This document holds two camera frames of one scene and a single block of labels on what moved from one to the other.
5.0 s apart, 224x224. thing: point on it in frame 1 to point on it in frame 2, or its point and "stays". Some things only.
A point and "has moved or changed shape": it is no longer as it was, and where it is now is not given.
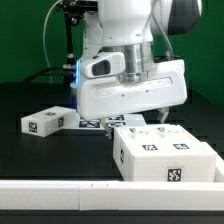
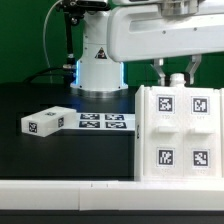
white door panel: [148, 140] to [164, 132]
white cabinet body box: [161, 152] has moved or changed shape
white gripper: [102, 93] to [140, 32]
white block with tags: [49, 121] stays
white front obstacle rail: [110, 195] stays
